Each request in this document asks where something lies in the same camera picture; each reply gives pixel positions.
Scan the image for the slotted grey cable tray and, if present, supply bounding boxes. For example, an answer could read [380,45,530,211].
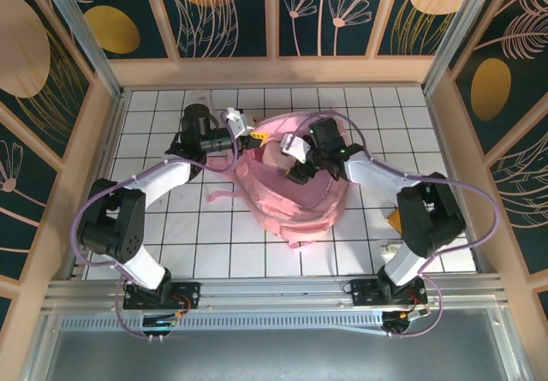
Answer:
[59,312,386,330]

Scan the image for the aluminium mounting rail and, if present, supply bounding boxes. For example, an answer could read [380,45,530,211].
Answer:
[42,274,506,313]

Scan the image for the pink backpack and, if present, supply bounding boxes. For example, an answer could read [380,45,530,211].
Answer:
[200,109,356,252]

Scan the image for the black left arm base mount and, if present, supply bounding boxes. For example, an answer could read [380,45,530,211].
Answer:
[122,281,202,312]

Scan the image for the aluminium corner post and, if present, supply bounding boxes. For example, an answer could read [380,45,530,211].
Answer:
[33,0,128,99]
[421,0,515,95]

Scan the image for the grey metal plate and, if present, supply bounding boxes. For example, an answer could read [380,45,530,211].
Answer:
[25,329,526,381]

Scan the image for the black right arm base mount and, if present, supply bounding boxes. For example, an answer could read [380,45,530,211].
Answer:
[349,276,429,309]

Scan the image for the orange leather case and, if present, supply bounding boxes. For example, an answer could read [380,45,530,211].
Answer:
[384,207,406,235]

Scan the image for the aluminium side rail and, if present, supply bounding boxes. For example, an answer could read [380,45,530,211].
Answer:
[63,88,129,280]
[422,88,491,276]

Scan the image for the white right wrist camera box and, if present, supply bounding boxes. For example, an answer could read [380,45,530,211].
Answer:
[279,134,314,164]

